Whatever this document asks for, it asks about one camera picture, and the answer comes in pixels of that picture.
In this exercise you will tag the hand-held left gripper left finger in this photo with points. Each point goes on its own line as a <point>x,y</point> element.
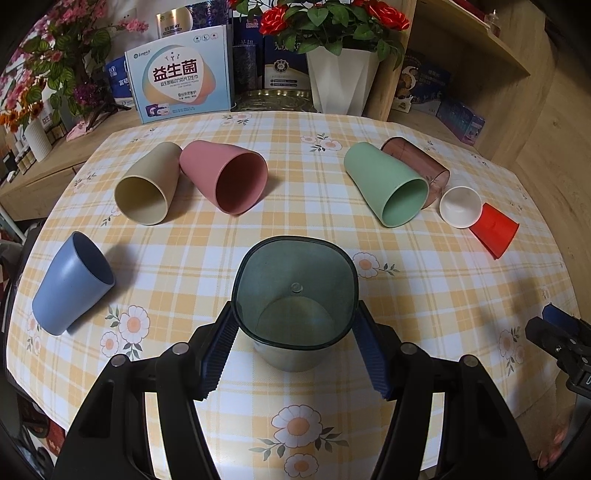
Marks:
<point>220,350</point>

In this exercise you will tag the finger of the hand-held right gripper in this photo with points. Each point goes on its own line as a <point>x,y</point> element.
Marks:
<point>561,314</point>
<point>547,337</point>

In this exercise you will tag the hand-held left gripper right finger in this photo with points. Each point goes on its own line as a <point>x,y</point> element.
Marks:
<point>371,355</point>

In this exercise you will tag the translucent grey square cup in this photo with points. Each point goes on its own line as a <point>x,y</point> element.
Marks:
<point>295,277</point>

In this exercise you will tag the small red cup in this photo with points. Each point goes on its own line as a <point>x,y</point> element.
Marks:
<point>496,228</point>

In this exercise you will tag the small white cup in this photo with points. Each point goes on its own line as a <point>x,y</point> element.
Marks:
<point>459,207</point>

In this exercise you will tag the blue cup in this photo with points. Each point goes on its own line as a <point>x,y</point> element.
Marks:
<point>60,290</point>

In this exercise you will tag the green cup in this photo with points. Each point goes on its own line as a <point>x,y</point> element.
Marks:
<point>369,170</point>

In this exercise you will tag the pink cup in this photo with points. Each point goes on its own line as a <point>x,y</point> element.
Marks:
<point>203,161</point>

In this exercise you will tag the beige cup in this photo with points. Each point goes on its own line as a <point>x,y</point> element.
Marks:
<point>154,164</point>

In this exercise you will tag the translucent brown cup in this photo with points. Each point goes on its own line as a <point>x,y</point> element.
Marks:
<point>418,159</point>

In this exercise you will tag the person's right hand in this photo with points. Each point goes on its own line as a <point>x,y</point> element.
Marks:
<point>556,438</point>

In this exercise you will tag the plaid floral tablecloth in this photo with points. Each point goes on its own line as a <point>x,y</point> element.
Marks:
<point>295,221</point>

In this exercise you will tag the blue purple box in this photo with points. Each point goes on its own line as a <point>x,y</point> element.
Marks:
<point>461,120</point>

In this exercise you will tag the wooden side cabinet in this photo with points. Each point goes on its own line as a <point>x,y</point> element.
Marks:
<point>60,170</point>

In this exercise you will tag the gold round tray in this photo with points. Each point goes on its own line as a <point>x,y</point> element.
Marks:
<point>272,99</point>

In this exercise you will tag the dark blue printed box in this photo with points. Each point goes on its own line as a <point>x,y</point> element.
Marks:
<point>420,87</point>

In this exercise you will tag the white faceted flower pot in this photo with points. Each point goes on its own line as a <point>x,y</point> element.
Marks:
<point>339,78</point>

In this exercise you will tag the white ribbed vase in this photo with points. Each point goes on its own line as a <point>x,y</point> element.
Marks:
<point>38,138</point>

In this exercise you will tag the light blue printed box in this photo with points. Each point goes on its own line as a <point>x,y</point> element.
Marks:
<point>178,74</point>

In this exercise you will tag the blue and white box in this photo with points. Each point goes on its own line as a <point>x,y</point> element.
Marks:
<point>116,83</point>

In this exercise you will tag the tall dark blue box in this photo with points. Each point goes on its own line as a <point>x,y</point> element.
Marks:
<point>247,60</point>

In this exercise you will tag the wooden shelf unit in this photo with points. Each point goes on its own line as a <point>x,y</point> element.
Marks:
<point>466,37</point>

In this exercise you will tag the dark blue emblem box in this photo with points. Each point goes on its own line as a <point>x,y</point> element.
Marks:
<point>284,64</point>

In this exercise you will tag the white and gold box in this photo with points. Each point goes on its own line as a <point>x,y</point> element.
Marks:
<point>173,18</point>

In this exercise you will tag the red rose bouquet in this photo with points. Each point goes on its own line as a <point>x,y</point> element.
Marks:
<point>323,23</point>

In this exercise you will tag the pink flower plant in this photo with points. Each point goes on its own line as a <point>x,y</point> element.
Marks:
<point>60,55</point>

